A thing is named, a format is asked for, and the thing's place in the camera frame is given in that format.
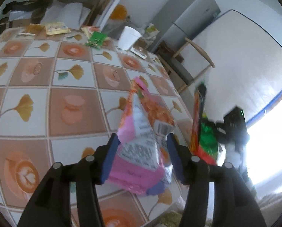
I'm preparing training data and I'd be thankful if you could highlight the green snack bag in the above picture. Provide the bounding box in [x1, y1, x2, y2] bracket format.
[189, 83, 218, 166]

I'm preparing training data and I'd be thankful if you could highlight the pink orange snack bag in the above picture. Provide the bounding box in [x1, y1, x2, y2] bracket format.
[108, 77, 175, 195]

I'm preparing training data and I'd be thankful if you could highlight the white mattress blue trim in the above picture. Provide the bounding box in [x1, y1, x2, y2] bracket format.
[186, 10, 282, 121]

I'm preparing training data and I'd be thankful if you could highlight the wooden chair dark seat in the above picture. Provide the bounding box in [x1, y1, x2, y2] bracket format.
[156, 37, 216, 93]

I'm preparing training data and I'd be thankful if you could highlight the floral patterned tablecloth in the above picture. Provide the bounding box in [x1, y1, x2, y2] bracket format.
[0, 27, 192, 226]

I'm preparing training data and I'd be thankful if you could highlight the small gold booklet box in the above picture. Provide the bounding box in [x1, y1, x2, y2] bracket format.
[130, 46, 148, 60]

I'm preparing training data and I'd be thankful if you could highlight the grey refrigerator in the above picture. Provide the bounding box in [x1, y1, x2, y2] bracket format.
[149, 0, 220, 52]

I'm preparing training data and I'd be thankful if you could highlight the white paper cup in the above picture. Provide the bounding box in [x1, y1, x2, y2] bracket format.
[117, 26, 141, 51]

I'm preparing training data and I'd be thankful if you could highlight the yellow plastic bag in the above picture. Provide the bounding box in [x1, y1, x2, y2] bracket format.
[109, 4, 127, 21]

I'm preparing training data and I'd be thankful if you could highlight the small green packet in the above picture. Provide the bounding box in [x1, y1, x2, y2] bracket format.
[86, 31, 107, 49]

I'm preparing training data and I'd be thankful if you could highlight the yellow snack packet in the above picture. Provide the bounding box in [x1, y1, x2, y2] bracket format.
[45, 23, 71, 35]

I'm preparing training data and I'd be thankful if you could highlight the grey white side table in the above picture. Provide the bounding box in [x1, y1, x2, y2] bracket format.
[0, 0, 132, 32]

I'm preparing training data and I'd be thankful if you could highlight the white bag under table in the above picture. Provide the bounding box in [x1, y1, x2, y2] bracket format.
[40, 0, 91, 30]

